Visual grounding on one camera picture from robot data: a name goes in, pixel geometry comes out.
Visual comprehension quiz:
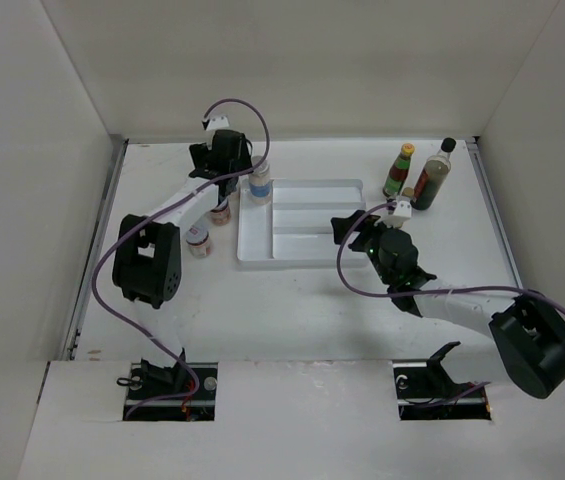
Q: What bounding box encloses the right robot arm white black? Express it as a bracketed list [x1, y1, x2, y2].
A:
[330, 210, 565, 399]

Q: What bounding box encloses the red sauce bottle yellow cap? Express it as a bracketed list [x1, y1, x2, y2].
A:
[382, 143, 415, 199]

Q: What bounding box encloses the tall jar silver lid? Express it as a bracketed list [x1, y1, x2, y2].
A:
[229, 188, 240, 202]

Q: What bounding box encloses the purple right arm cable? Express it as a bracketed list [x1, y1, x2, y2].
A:
[335, 199, 565, 401]

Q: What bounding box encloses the white divided organizer tray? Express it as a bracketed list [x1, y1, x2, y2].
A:
[236, 179, 366, 270]

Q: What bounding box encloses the small yellow label bottle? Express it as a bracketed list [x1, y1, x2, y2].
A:
[401, 187, 414, 198]

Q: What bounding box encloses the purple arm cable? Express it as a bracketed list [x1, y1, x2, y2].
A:
[90, 98, 271, 420]
[335, 199, 565, 401]

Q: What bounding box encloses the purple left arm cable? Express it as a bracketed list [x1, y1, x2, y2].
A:
[90, 98, 271, 420]

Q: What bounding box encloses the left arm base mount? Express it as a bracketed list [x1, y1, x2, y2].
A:
[116, 360, 219, 422]

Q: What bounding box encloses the front spice jar white lid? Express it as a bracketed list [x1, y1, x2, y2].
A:
[185, 223, 212, 258]

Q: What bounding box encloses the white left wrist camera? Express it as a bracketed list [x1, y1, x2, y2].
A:
[202, 114, 230, 132]

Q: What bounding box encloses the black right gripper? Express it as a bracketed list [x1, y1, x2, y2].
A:
[331, 210, 401, 285]

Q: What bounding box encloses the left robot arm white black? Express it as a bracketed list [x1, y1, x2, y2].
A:
[112, 128, 252, 399]

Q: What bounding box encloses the spice jar white red lid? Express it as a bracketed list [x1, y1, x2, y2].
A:
[209, 198, 231, 226]

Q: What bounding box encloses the dark soy sauce bottle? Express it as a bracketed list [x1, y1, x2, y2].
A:
[411, 137, 456, 211]

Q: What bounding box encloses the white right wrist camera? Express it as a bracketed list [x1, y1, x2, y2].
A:
[381, 197, 412, 228]

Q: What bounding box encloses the small bottle blue label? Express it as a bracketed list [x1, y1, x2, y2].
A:
[248, 159, 272, 205]

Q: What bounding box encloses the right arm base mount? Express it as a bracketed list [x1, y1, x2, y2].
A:
[392, 341, 491, 421]

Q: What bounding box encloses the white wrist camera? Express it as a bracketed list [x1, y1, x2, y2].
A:
[381, 197, 412, 228]
[202, 114, 230, 132]

